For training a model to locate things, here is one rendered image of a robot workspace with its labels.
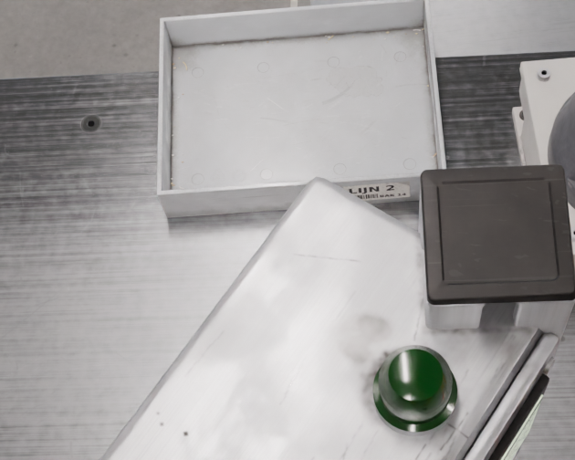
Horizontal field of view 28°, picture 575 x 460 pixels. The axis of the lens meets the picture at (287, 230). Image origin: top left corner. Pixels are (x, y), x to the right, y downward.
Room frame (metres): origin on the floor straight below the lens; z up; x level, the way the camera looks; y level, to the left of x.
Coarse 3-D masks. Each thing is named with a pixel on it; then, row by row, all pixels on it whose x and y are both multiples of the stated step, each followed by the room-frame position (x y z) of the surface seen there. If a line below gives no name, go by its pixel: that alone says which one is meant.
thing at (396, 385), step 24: (384, 360) 0.11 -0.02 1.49; (408, 360) 0.10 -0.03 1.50; (432, 360) 0.10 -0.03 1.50; (384, 384) 0.10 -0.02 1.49; (408, 384) 0.10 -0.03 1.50; (432, 384) 0.10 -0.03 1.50; (384, 408) 0.10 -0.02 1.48; (408, 408) 0.09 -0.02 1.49; (432, 408) 0.09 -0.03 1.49; (408, 432) 0.09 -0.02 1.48; (432, 432) 0.09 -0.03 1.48
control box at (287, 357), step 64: (320, 192) 0.18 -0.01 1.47; (256, 256) 0.16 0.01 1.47; (320, 256) 0.15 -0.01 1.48; (384, 256) 0.15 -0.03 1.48; (256, 320) 0.14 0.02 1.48; (320, 320) 0.13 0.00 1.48; (384, 320) 0.13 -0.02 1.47; (512, 320) 0.12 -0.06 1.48; (192, 384) 0.12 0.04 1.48; (256, 384) 0.11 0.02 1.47; (320, 384) 0.11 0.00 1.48; (512, 384) 0.10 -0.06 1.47; (128, 448) 0.10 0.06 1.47; (192, 448) 0.10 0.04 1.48; (256, 448) 0.09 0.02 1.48; (320, 448) 0.09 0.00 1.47; (384, 448) 0.09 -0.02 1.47; (448, 448) 0.08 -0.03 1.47
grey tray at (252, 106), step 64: (384, 0) 0.67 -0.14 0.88; (192, 64) 0.68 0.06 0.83; (256, 64) 0.66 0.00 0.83; (320, 64) 0.65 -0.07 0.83; (384, 64) 0.63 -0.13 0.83; (192, 128) 0.60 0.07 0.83; (256, 128) 0.59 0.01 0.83; (320, 128) 0.57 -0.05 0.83; (384, 128) 0.56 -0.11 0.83; (192, 192) 0.51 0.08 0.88; (256, 192) 0.50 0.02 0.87; (384, 192) 0.48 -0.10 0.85
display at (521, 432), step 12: (540, 384) 0.10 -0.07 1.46; (528, 396) 0.10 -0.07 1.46; (540, 396) 0.10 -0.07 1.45; (528, 408) 0.09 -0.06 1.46; (516, 420) 0.09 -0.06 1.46; (528, 420) 0.09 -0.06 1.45; (516, 432) 0.09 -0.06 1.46; (504, 444) 0.08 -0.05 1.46; (516, 444) 0.09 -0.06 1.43; (492, 456) 0.08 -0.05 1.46; (504, 456) 0.08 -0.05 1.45
